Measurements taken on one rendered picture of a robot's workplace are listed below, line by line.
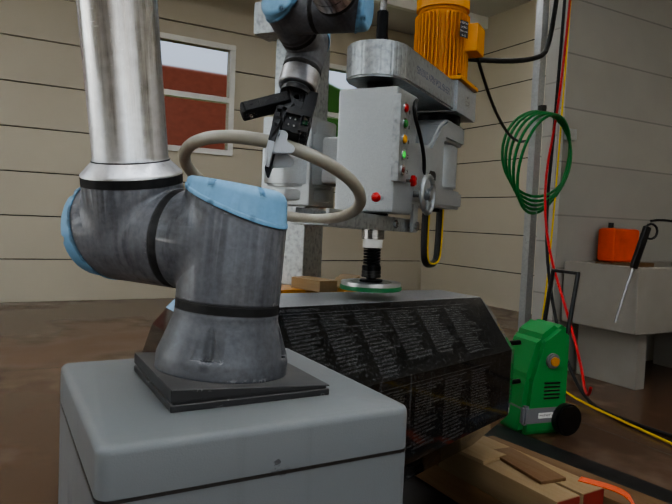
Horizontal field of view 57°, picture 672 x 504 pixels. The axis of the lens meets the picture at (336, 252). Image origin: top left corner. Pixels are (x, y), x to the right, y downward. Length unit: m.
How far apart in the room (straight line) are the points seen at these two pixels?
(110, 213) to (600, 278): 4.11
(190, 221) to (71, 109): 7.14
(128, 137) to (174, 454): 0.45
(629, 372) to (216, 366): 4.18
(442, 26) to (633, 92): 3.05
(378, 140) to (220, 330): 1.35
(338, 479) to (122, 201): 0.48
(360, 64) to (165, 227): 1.36
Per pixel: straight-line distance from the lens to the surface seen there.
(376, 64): 2.11
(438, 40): 2.80
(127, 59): 0.93
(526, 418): 3.46
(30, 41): 8.08
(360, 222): 1.93
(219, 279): 0.83
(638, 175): 5.63
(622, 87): 5.51
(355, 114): 2.13
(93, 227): 0.96
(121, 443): 0.71
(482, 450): 2.54
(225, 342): 0.84
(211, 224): 0.84
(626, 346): 4.81
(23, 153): 7.88
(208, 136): 1.44
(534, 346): 3.44
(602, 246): 5.14
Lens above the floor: 1.09
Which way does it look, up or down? 3 degrees down
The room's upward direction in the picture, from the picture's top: 2 degrees clockwise
